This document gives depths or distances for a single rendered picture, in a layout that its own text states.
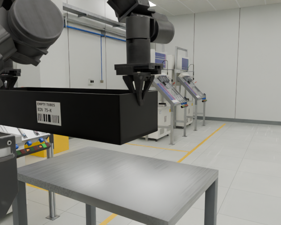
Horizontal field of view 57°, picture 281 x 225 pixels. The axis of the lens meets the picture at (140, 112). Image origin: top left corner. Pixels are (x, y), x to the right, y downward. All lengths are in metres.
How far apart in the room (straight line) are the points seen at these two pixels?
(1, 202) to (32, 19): 0.36
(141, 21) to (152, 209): 0.49
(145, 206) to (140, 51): 0.43
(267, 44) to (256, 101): 1.46
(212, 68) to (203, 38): 0.86
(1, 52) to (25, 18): 0.06
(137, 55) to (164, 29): 0.10
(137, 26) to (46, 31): 0.24
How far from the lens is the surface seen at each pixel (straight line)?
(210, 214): 1.14
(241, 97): 7.47
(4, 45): 0.44
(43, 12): 0.46
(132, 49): 0.60
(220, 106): 7.57
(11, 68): 1.03
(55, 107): 0.70
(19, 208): 1.20
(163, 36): 0.66
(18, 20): 0.43
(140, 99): 0.61
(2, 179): 0.59
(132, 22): 0.61
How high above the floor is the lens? 1.16
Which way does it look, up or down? 7 degrees down
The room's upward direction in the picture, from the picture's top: straight up
